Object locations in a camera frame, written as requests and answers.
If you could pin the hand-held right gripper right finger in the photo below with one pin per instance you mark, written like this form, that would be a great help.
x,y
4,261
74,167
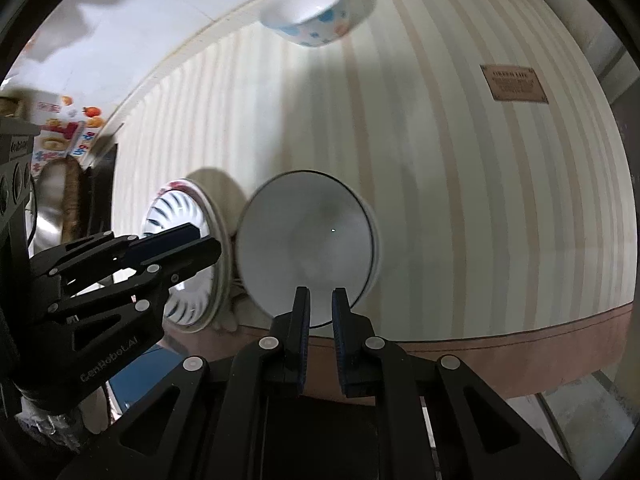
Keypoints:
x,y
340,332

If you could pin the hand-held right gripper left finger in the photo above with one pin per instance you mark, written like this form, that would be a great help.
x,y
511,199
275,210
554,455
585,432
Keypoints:
x,y
302,330

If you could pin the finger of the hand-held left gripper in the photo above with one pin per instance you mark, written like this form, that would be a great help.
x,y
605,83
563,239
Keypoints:
x,y
165,240
195,257

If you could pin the blue striped plate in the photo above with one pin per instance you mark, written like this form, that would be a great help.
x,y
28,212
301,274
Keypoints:
x,y
162,210

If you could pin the white bowl dark rim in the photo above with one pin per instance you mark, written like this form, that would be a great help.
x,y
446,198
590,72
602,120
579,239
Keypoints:
x,y
305,240

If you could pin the blue container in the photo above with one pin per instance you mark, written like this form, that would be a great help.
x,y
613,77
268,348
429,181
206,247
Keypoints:
x,y
125,385

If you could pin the striped cat print tablecloth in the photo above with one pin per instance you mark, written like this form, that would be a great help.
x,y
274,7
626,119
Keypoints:
x,y
450,185

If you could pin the white bowl coloured dots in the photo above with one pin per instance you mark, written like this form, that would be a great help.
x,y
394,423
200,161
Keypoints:
x,y
310,7

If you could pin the brown cloth label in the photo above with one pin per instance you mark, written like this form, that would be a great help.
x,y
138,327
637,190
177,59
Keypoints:
x,y
514,84

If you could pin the colourful wall stickers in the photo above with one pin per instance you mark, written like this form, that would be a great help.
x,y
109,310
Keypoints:
x,y
67,130

